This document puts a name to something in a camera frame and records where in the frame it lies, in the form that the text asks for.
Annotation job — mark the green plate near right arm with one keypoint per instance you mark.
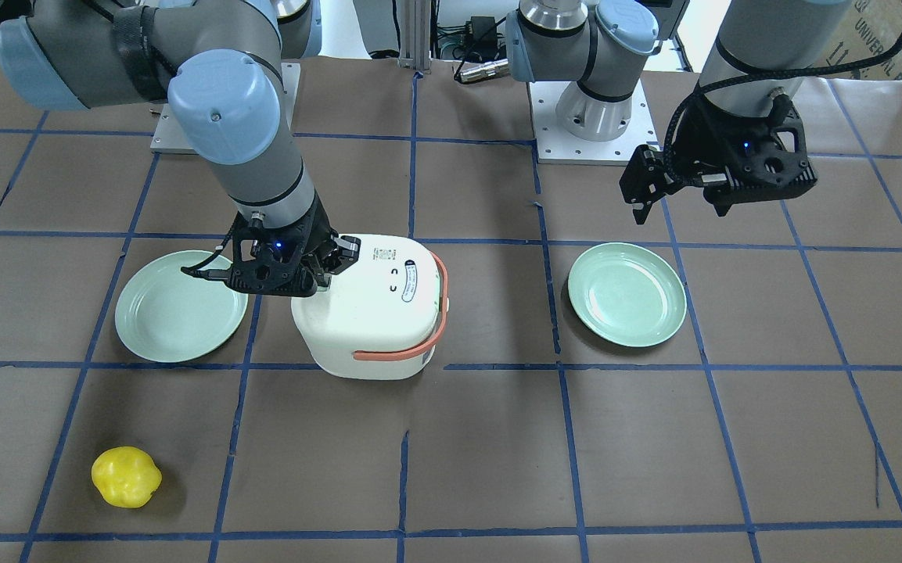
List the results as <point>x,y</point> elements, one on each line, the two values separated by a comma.
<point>627,294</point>

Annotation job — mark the orange rice cooker handle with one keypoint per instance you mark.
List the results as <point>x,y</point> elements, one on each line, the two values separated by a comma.
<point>423,347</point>

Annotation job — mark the cardboard box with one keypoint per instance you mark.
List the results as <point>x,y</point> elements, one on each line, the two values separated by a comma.
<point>868,28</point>

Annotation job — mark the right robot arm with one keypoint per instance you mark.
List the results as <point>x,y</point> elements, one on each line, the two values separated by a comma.
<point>218,66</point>

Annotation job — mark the black power adapter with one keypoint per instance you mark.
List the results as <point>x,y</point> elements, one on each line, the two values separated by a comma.
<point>481,37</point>

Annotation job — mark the yellow toy bell pepper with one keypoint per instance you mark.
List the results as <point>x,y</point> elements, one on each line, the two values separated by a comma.
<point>126,477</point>

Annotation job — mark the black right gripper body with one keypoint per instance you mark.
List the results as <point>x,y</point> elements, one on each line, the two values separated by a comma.
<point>316,235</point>

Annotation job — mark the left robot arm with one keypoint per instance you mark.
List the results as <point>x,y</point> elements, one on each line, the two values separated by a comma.
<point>761,48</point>

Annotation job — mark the green plate near left arm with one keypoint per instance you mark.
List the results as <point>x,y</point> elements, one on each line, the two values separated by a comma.
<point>165,315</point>

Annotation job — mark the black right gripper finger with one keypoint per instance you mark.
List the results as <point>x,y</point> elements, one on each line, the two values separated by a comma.
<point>322,276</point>

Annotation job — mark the white rice cooker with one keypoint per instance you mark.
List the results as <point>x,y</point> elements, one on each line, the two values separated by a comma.
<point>388,300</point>

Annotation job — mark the aluminium frame post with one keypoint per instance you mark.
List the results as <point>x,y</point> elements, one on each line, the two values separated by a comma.
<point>415,23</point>

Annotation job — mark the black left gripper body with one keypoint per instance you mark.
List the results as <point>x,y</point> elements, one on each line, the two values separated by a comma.
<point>706,139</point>

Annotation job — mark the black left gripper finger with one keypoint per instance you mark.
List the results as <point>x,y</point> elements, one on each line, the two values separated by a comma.
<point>641,211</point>
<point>722,204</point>

